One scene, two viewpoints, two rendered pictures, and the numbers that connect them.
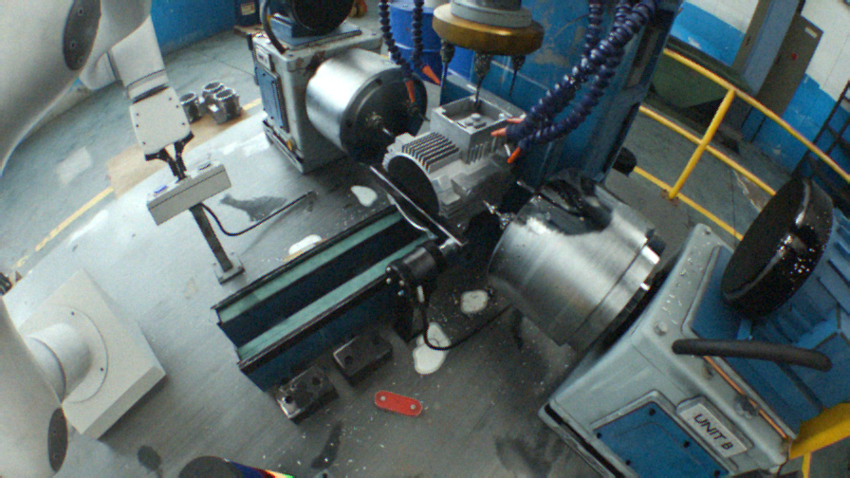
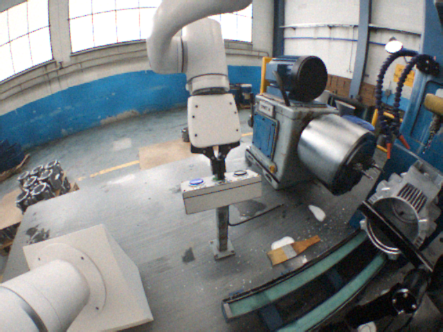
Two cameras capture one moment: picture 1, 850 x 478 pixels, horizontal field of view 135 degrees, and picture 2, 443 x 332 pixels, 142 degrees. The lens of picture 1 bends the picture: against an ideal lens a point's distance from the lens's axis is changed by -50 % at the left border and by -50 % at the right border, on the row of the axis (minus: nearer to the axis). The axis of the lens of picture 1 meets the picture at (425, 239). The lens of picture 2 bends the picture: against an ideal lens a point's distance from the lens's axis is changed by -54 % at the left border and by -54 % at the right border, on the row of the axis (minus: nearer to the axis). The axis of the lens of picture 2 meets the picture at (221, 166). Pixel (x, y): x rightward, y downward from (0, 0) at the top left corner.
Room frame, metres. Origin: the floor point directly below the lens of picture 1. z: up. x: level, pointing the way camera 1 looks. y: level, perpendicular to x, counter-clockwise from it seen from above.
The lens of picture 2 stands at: (0.17, 0.34, 1.29)
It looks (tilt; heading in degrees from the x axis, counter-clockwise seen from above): 33 degrees down; 28
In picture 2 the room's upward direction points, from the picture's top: straight up
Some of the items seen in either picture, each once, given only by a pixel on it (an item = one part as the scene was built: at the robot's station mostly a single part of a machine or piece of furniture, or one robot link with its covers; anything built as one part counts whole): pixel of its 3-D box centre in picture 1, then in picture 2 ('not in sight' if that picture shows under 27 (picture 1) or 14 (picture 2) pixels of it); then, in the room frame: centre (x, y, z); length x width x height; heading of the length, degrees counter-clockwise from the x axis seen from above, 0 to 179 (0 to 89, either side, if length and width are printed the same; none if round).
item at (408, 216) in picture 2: not in sight; (409, 202); (0.63, -0.10, 1.02); 0.15 x 0.02 x 0.15; 46
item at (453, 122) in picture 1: (471, 128); (422, 182); (0.59, -0.06, 1.11); 0.12 x 0.11 x 0.07; 136
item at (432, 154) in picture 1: (450, 174); (401, 211); (0.56, -0.03, 1.02); 0.20 x 0.19 x 0.19; 136
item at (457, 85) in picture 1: (494, 163); (407, 205); (0.68, -0.14, 0.97); 0.30 x 0.11 x 0.34; 46
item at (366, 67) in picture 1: (355, 97); (327, 146); (0.81, 0.22, 1.04); 0.37 x 0.25 x 0.25; 46
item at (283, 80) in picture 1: (313, 85); (287, 134); (0.98, 0.39, 0.99); 0.35 x 0.31 x 0.37; 46
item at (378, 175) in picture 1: (414, 206); (395, 236); (0.46, 0.03, 1.01); 0.26 x 0.04 x 0.03; 46
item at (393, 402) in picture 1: (397, 403); not in sight; (0.16, 0.01, 0.81); 0.09 x 0.03 x 0.02; 81
